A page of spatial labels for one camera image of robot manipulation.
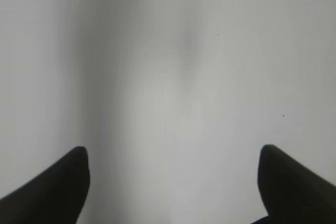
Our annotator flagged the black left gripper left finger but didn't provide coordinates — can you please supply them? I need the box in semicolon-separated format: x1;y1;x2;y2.
1;146;90;223

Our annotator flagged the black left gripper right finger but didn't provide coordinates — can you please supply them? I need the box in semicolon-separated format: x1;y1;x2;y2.
256;144;335;224

